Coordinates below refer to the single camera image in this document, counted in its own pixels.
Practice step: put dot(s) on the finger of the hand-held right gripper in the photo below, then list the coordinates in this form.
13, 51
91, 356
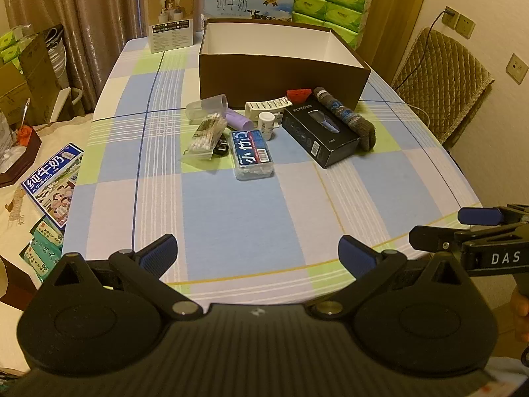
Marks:
434, 238
479, 215

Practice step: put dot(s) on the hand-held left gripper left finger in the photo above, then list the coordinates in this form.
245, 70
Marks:
159, 254

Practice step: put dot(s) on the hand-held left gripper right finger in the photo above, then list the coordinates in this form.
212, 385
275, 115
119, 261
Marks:
353, 254

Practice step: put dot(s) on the brown knitted sock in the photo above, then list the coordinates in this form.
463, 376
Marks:
363, 130

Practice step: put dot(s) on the black shaver box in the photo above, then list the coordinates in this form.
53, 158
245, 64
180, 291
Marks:
318, 132

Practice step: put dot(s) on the blue floss pick box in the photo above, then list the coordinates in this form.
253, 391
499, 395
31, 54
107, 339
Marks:
250, 153

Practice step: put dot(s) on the small white bottle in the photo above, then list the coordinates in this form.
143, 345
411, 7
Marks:
266, 126

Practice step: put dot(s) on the purple tube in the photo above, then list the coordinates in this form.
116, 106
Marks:
237, 120

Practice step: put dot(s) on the brown storage box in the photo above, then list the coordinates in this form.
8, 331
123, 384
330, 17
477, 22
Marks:
268, 78

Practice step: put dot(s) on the person's right hand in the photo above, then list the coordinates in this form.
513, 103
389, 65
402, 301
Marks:
520, 312

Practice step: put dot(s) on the checked tablecloth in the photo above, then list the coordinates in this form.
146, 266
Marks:
248, 215

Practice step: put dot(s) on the green paper packets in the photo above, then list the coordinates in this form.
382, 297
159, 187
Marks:
41, 248

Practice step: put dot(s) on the small black clip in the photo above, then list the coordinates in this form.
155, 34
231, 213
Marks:
221, 149

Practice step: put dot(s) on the cotton swab bag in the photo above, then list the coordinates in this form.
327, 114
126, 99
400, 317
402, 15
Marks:
204, 136

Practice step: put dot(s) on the flat blue milk box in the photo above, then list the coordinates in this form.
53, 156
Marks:
51, 186

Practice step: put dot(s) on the quilted chair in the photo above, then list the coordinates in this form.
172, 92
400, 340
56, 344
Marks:
442, 78

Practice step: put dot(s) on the cream bedsheet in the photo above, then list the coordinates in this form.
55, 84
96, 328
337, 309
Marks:
16, 219

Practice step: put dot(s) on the clear plastic cup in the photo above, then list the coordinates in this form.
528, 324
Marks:
204, 107

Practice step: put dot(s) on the red plastic piece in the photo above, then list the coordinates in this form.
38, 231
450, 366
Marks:
298, 94

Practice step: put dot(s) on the dark wooden tray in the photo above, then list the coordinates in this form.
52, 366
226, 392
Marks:
16, 157

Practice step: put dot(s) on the clear plastic bag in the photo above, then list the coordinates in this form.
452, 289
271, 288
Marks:
4, 132

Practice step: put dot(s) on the brown cardboard box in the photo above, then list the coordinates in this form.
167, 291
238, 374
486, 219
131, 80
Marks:
37, 74

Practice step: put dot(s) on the white ribbed container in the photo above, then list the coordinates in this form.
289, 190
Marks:
54, 53

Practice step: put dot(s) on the beige product box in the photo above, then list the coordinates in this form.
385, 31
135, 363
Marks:
169, 20

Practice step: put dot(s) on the pack of green tissue packets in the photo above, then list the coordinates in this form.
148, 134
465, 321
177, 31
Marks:
330, 0

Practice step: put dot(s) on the small green tissue pack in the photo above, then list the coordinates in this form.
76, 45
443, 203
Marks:
8, 45

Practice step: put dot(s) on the brown curtain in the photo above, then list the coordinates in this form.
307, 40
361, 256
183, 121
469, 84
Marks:
103, 0

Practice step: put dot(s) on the wall socket with plug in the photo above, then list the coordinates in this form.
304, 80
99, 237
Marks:
449, 17

